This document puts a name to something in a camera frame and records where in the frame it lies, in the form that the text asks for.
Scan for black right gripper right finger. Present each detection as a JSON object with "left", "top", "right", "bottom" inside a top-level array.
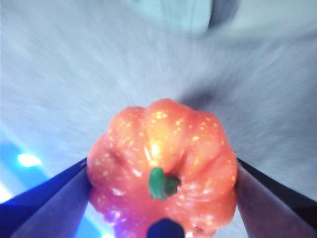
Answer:
[{"left": 234, "top": 158, "right": 317, "bottom": 238}]

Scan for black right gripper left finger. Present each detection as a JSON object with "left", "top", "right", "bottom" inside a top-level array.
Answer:
[{"left": 0, "top": 157, "right": 93, "bottom": 238}]

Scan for orange toy pumpkin green stem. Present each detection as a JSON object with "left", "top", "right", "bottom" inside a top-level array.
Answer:
[{"left": 86, "top": 98, "right": 238, "bottom": 238}]

